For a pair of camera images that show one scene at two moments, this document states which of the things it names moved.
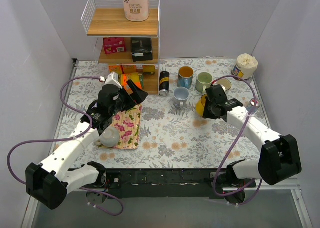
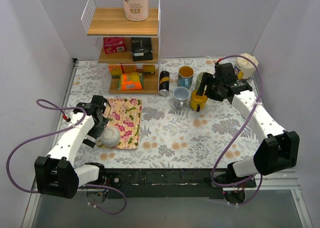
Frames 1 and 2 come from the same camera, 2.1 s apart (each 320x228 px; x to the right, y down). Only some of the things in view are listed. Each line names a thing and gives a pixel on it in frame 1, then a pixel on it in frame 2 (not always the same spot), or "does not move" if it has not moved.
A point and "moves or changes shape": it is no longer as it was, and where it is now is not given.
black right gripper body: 208,110 -> 208,82
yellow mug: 200,104 moves or changes shape
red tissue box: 114,44 does not move
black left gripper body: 127,97 -> 99,129
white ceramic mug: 109,138 does not move
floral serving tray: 127,122 does not move
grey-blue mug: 181,94 does not move
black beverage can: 164,82 does not move
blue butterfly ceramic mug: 185,75 does not move
